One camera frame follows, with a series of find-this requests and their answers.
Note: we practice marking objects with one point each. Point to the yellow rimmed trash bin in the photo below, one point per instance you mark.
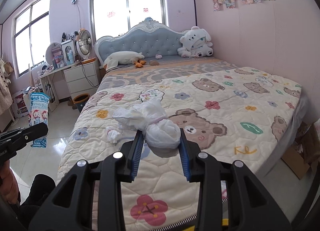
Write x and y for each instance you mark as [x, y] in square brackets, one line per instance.
[223, 225]

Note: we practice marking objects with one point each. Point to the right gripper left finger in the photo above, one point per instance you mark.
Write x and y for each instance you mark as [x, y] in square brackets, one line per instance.
[89, 195]

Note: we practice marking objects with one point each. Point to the white plush bear toy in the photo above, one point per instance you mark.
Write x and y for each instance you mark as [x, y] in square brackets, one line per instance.
[196, 43]

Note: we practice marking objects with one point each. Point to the white plastic bag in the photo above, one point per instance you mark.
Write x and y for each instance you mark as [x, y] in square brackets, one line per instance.
[151, 119]

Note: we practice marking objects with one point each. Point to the round vanity mirror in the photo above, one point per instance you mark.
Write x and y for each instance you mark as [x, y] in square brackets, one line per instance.
[54, 50]

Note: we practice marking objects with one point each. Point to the large window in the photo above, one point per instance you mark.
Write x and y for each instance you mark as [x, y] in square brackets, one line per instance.
[115, 17]

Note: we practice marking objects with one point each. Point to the orange rimmed small bin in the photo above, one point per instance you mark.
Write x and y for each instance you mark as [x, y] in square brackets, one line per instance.
[80, 101]

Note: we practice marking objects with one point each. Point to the white nightstand drawers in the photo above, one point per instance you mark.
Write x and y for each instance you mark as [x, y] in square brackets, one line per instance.
[83, 79]

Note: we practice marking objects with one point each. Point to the blue tufted headboard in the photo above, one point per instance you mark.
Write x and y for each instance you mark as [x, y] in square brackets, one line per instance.
[149, 37]

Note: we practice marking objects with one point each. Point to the electric fan heater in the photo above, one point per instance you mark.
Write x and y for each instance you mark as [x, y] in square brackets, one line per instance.
[84, 43]

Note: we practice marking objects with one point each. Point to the small white crumpled tissue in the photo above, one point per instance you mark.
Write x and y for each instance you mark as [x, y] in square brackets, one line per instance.
[113, 135]

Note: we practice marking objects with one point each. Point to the white goose plush pillow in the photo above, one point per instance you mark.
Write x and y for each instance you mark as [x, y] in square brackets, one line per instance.
[122, 58]

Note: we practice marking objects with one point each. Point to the side window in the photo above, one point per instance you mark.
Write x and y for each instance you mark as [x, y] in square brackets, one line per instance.
[31, 36]

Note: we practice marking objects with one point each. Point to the blue plastic bag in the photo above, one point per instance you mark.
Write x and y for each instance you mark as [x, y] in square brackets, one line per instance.
[38, 111]

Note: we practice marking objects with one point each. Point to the white desk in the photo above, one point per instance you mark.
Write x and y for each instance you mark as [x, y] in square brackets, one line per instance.
[55, 86]

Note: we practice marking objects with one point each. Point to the white cosmetic cabinet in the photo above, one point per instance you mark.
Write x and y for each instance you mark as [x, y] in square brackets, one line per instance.
[68, 50]

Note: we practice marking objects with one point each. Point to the person left hand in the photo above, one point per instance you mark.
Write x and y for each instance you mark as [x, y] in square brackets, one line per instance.
[9, 187]

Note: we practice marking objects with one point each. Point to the small brown plush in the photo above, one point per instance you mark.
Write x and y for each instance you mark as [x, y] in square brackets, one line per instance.
[154, 63]

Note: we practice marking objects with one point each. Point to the small pink plush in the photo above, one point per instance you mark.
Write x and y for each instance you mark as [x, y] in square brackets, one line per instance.
[158, 57]

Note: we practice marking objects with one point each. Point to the cardboard box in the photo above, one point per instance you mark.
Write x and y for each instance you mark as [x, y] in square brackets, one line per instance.
[303, 154]

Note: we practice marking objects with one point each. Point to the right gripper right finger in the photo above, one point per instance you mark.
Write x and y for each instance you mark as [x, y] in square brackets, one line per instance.
[229, 191]

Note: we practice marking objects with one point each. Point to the bed with cartoon quilt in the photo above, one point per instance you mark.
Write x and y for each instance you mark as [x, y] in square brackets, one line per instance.
[232, 113]

